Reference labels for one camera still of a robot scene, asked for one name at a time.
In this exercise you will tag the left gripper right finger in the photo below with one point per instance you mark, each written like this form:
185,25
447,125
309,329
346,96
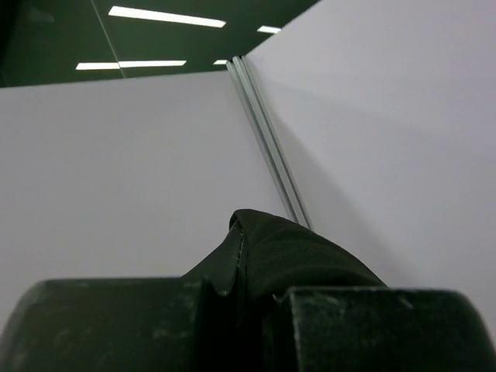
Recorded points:
378,329

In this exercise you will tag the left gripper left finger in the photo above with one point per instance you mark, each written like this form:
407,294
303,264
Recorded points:
105,325

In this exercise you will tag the black trousers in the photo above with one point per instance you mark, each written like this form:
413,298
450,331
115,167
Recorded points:
261,257

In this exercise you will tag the aluminium corner post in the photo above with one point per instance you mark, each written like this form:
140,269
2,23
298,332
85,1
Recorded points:
264,130

